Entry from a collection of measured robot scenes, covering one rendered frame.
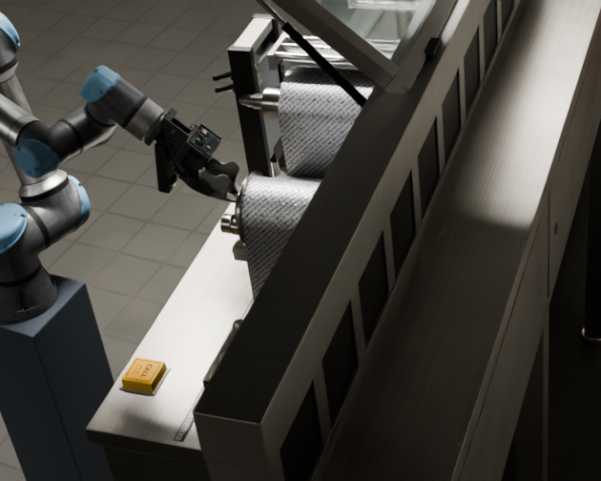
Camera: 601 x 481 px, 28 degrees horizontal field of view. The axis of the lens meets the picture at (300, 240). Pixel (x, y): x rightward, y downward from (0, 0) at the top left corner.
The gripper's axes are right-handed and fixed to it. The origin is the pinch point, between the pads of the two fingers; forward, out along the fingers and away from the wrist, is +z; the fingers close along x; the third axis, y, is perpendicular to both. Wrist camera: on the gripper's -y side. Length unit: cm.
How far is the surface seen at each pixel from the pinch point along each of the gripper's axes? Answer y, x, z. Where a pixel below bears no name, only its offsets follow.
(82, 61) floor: -227, 257, -71
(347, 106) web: 20.6, 17.9, 7.1
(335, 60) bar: 23.9, 22.9, -0.1
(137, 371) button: -39.0, -17.6, 6.8
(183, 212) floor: -163, 152, 4
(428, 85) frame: 59, -18, 10
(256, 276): -6.5, -7.2, 12.7
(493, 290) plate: 52, -38, 34
